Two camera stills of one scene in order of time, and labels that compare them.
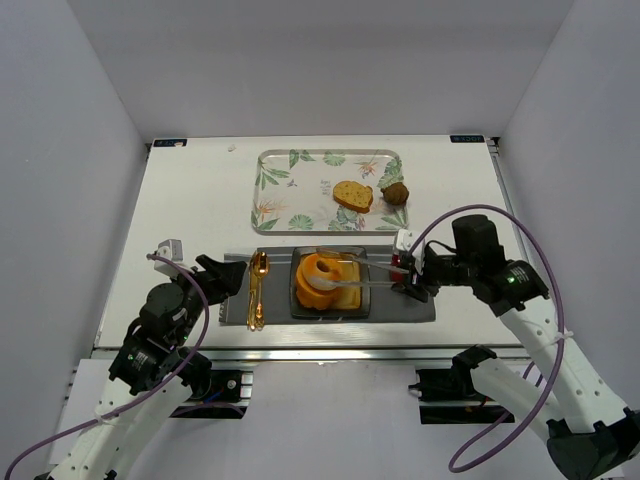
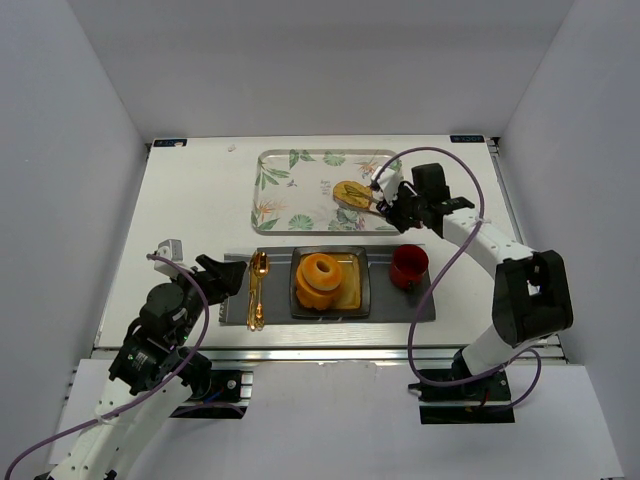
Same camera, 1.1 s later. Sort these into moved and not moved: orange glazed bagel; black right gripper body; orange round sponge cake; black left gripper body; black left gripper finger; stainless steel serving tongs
Moved: black right gripper body; stainless steel serving tongs
Not moved: black left gripper finger; black left gripper body; orange round sponge cake; orange glazed bagel
